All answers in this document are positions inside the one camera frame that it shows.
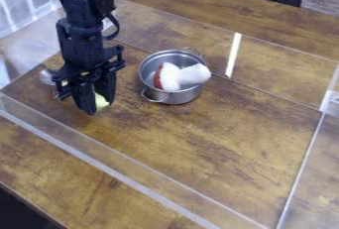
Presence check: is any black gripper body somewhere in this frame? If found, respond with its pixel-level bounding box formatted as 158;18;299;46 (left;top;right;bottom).
52;21;125;100

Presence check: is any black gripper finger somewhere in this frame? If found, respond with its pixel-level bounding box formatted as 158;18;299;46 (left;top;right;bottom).
73;82;96;115
94;71;116;104

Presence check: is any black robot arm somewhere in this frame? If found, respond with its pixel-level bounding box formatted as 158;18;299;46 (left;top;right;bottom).
52;0;125;115

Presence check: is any white mushroom toy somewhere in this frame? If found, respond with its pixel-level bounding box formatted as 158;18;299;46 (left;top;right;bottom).
153;62;212;92

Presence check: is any small metal pot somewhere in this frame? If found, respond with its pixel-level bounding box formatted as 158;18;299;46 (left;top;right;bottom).
137;48;212;105

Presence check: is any clear acrylic barrier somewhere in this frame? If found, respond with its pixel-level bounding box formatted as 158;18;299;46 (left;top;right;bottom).
0;93;339;229

